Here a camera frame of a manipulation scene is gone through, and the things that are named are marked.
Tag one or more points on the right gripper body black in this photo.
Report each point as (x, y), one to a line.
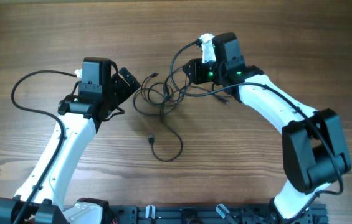
(204, 72)

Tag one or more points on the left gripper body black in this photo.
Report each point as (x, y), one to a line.
(119, 91)

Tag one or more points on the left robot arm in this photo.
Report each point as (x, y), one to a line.
(96, 98)

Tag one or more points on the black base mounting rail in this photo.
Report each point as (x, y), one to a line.
(244, 214)

